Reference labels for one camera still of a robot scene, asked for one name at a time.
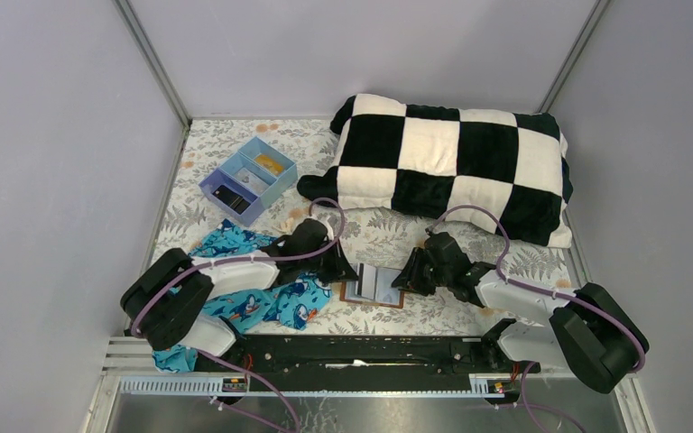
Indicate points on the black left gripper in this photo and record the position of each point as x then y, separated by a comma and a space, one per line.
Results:
332, 260

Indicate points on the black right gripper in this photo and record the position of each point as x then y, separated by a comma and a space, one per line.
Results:
420, 271

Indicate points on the brown leather card holder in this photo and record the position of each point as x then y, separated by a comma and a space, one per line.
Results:
373, 287

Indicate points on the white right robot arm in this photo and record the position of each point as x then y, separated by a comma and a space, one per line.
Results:
584, 331

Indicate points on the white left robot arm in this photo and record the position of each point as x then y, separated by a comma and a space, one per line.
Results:
204, 300

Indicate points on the black card in box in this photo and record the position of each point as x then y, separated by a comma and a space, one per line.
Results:
236, 202

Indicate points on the gold card in box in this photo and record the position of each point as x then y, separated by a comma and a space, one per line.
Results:
270, 164

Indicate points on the silver card in box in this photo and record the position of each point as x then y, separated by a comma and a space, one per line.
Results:
251, 181

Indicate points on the floral patterned table cloth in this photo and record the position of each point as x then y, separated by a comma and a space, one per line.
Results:
375, 236

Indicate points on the blue shark print shorts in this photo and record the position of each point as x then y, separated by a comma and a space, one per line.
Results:
243, 305

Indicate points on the blue three-compartment organizer box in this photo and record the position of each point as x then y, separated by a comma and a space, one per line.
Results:
244, 158

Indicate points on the black white checkered pillow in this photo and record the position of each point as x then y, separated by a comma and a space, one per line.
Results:
506, 173

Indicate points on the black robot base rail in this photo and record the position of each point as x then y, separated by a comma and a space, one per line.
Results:
276, 354

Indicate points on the perforated metal cable tray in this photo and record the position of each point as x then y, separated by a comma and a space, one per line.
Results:
339, 384

